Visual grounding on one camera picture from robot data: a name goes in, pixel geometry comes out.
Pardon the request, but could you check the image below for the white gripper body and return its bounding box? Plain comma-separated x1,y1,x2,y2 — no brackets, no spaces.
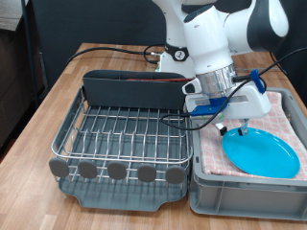
185,85,272,123

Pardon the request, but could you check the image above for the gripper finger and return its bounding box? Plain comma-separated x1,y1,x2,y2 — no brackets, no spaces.
238,118,249,137
214,122,228,137

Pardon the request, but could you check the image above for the blue plate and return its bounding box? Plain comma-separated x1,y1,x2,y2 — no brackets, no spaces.
222,126,301,179

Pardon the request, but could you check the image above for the pink checked cloth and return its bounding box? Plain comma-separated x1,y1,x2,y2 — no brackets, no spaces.
200,90,307,181

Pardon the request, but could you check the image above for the grey plastic crate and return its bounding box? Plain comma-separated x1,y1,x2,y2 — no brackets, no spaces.
188,85,307,221

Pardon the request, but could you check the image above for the dark grey cutlery holder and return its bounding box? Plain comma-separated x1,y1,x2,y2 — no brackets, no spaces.
82,69,189,111

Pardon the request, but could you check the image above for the grey plastic drain tray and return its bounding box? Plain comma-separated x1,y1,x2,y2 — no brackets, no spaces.
51,89,193,213

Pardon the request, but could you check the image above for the dark metal pole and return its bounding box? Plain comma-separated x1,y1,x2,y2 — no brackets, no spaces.
20,0,41,108

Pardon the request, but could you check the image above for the blue cable clip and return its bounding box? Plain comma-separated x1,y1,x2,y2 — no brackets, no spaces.
249,68,267,95

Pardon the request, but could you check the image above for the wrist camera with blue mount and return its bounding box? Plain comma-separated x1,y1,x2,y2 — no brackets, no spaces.
190,97,229,123

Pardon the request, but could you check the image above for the black camera cable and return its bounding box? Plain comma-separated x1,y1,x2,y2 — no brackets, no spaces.
159,47,307,132

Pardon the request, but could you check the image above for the metal wire dish rack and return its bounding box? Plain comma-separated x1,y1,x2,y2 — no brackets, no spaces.
48,85,195,188

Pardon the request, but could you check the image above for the thick black cable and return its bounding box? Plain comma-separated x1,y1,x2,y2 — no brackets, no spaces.
65,43,167,66

